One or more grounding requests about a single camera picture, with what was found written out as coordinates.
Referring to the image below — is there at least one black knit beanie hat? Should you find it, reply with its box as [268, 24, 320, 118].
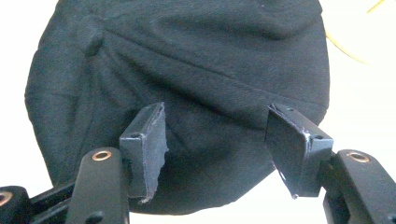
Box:
[24, 0, 331, 217]

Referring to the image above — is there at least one yellow cable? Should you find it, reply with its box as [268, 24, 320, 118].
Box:
[324, 0, 387, 65]

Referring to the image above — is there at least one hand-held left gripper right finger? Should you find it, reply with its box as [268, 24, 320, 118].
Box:
[264, 104, 396, 224]

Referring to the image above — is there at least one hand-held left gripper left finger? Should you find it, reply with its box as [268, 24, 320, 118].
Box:
[65, 102, 170, 224]

